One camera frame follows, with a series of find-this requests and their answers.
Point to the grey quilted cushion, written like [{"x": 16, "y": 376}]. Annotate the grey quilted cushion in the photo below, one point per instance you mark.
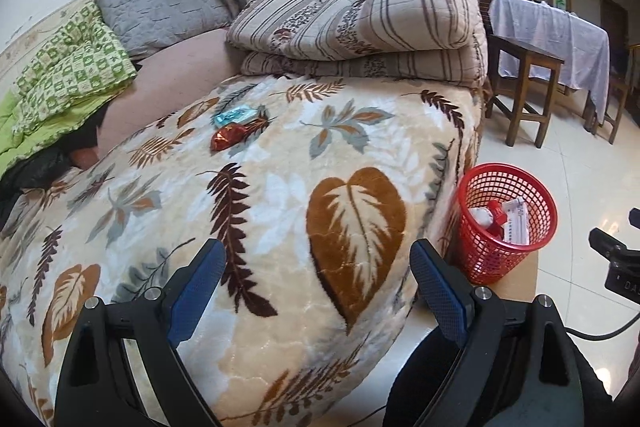
[{"x": 160, "y": 2}]

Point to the white spray bottle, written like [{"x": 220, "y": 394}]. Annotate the white spray bottle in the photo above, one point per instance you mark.
[{"x": 481, "y": 216}]

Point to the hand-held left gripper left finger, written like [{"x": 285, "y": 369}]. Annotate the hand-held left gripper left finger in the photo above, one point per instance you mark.
[{"x": 197, "y": 287}]

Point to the green patterned quilt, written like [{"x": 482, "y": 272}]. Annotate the green patterned quilt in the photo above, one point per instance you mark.
[{"x": 65, "y": 67}]

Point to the wooden stool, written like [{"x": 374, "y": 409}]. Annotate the wooden stool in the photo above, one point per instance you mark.
[{"x": 525, "y": 52}]

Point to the red and white torn carton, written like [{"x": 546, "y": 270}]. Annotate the red and white torn carton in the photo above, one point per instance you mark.
[{"x": 497, "y": 219}]

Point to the table with white cloth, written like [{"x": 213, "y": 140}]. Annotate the table with white cloth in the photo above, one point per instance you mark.
[{"x": 550, "y": 22}]

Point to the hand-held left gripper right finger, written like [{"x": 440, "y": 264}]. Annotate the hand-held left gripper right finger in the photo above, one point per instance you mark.
[{"x": 442, "y": 297}]

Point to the red foil wrapper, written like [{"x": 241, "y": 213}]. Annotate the red foil wrapper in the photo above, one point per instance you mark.
[{"x": 227, "y": 137}]

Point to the black cloth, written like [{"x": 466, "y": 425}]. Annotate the black cloth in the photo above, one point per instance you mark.
[{"x": 35, "y": 172}]

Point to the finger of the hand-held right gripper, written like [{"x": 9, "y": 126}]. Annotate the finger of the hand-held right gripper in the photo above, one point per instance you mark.
[{"x": 607, "y": 244}]

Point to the wooden chair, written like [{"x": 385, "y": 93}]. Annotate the wooden chair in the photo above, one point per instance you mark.
[{"x": 617, "y": 92}]

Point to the leaf printed blanket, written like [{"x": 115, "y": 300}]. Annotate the leaf printed blanket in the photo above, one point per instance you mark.
[{"x": 280, "y": 207}]

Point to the red mesh basket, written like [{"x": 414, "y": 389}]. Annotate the red mesh basket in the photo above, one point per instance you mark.
[{"x": 500, "y": 267}]

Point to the dark wooden door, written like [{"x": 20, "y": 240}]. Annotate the dark wooden door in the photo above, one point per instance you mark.
[{"x": 612, "y": 22}]

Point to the pink and brown sofa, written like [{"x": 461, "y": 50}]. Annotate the pink and brown sofa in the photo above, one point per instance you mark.
[{"x": 190, "y": 62}]

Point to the teal foil wrapper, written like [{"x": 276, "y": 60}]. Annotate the teal foil wrapper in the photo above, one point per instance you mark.
[{"x": 232, "y": 116}]

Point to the white tissue packet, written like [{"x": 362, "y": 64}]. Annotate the white tissue packet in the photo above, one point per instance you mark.
[{"x": 515, "y": 227}]

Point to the striped folded quilt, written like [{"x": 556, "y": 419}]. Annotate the striped folded quilt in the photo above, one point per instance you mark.
[{"x": 375, "y": 22}]

